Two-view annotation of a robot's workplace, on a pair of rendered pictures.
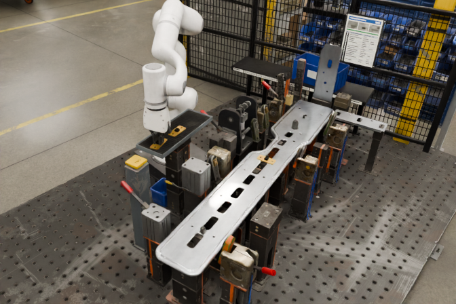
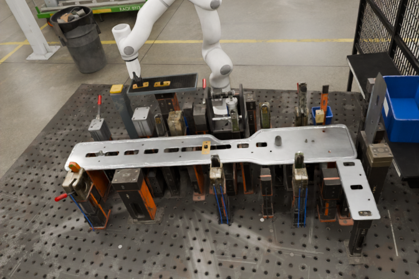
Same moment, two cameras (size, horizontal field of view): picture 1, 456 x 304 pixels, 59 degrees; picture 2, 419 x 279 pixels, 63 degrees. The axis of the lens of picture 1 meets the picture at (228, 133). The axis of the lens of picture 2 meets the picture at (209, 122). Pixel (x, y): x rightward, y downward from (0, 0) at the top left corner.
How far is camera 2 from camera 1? 1.75 m
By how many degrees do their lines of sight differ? 57
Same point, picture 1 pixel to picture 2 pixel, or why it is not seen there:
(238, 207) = (134, 159)
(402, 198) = not seen: outside the picture
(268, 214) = (126, 175)
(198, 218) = (113, 146)
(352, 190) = (298, 246)
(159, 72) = (115, 33)
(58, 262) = (110, 124)
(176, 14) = not seen: outside the picture
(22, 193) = not seen: hidden behind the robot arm
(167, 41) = (143, 10)
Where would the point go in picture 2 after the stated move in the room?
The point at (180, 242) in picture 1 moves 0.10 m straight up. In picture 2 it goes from (88, 149) to (80, 136)
